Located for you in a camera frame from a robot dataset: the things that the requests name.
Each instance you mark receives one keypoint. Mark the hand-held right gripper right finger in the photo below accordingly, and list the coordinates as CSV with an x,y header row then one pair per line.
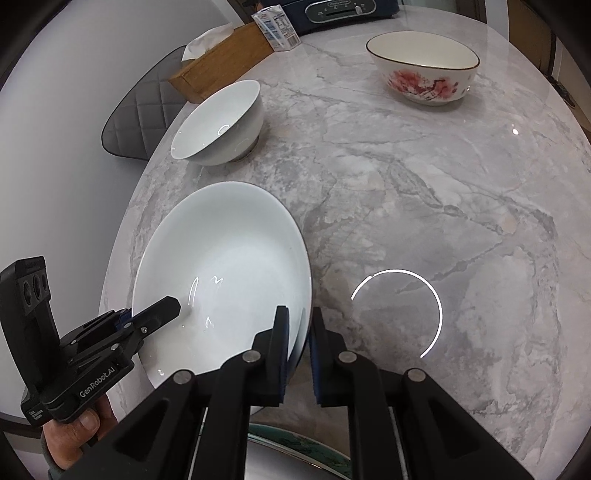
x,y
318,369

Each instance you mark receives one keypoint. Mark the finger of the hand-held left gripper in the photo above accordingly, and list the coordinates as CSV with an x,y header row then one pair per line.
x,y
157,314
123,319

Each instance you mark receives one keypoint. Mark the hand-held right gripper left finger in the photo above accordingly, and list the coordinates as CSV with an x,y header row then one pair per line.
x,y
277,369

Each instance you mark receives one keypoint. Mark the teal floral plate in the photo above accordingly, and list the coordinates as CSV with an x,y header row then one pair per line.
x,y
300,441

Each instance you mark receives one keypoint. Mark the large white bowl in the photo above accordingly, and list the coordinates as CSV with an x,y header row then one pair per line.
x,y
221,258

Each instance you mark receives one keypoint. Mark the grey rimmed white plate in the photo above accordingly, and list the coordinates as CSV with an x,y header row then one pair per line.
x,y
281,466

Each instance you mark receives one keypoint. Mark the person's left forearm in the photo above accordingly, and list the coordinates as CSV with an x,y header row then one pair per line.
x,y
48,461

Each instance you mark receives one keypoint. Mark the person's left hand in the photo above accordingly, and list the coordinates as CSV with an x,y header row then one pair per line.
x,y
74,438

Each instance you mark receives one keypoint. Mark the small white bowl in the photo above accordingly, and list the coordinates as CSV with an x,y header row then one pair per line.
x,y
207,129

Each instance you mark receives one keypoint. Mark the grey quilted chair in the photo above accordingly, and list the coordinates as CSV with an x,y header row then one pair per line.
x,y
143,110

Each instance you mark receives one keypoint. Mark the wooden tissue box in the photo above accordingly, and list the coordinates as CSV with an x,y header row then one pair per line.
x,y
217,60

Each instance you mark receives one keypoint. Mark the white tissue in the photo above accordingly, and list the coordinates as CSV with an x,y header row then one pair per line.
x,y
203,44

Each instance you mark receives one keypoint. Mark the white and blue carton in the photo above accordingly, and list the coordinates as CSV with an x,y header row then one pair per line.
x,y
277,27

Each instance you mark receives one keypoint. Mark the pink floral bowl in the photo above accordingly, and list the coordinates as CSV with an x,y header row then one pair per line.
x,y
425,50

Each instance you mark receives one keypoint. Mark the dark blue electric cooker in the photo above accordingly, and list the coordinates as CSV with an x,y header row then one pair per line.
x,y
341,11

